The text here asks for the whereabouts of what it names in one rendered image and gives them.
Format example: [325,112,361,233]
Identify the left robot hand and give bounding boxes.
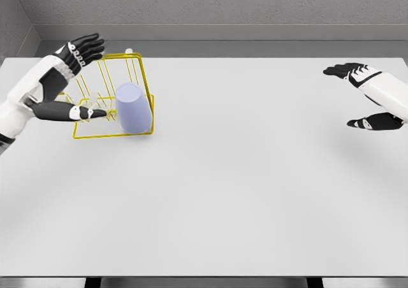
[5,32,108,133]

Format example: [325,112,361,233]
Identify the lavender cup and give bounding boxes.
[114,82,153,134]

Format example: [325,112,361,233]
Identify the yellow wire cup holder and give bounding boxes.
[59,48,156,140]

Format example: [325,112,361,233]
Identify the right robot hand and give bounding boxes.
[323,62,408,131]

